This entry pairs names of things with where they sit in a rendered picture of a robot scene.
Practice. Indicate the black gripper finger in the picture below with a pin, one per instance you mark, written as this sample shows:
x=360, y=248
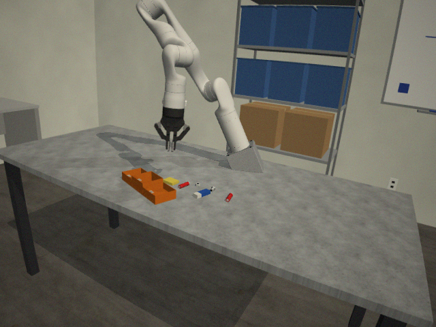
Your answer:
x=185, y=130
x=167, y=137

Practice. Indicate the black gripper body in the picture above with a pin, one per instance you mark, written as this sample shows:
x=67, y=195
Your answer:
x=173, y=116

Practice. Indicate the orange rack of three bins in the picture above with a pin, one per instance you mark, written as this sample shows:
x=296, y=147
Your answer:
x=150, y=185

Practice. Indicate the blue and white eraser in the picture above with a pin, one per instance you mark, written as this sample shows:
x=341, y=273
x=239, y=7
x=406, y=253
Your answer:
x=201, y=193

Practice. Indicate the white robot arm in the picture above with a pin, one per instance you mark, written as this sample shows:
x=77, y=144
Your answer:
x=178, y=51

